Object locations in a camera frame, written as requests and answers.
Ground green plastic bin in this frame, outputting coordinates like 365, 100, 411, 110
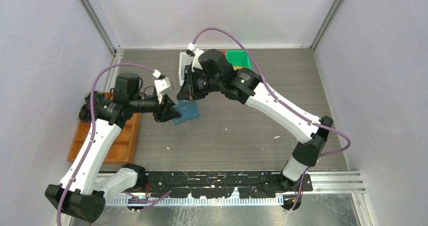
223, 50, 251, 70

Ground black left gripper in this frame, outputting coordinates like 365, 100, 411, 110
130, 92, 182, 123

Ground white plastic bin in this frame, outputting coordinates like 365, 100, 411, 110
178, 52, 193, 86

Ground blue leather card holder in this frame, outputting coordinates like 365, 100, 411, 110
173, 100, 200, 125

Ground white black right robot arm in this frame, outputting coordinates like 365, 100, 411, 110
177, 49, 333, 192

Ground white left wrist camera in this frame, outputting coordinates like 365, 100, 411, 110
154, 77, 173, 104

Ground black round object behind tray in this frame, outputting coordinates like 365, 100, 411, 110
78, 103, 92, 123

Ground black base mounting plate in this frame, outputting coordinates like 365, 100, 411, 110
127, 171, 313, 199

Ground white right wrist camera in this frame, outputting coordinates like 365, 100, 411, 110
186, 43, 204, 70

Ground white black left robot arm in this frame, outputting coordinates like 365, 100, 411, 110
45, 71, 181, 223

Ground orange compartment tray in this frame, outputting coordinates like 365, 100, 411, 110
67, 91, 143, 164

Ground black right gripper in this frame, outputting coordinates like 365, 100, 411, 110
177, 67, 222, 102

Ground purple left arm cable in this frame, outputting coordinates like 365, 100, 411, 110
56, 63, 173, 222

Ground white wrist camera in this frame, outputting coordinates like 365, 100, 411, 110
186, 43, 204, 70
154, 77, 173, 104

